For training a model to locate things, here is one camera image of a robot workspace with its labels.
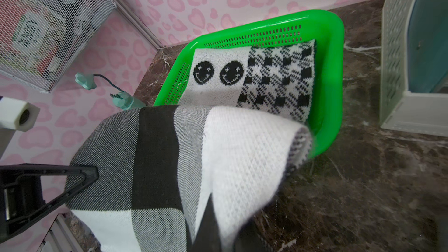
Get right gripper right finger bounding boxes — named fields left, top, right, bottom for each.
left=233, top=219, right=274, bottom=252

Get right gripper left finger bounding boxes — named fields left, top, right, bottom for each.
left=191, top=195, right=222, bottom=252

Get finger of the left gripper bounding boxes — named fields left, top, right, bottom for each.
left=1, top=163, right=99, bottom=243

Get black white checkered scarf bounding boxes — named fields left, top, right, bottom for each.
left=67, top=106, right=312, bottom=252

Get smiley houndstooth knit scarf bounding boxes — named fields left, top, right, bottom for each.
left=178, top=40, right=317, bottom=123

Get green plastic basket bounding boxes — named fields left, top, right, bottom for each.
left=154, top=9, right=345, bottom=158

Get white desk file organizer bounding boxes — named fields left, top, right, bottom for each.
left=379, top=0, right=448, bottom=137

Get teal file folder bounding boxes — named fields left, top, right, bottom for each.
left=407, top=0, right=448, bottom=93

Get white mesh wall basket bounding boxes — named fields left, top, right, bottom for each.
left=1, top=0, right=116, bottom=92

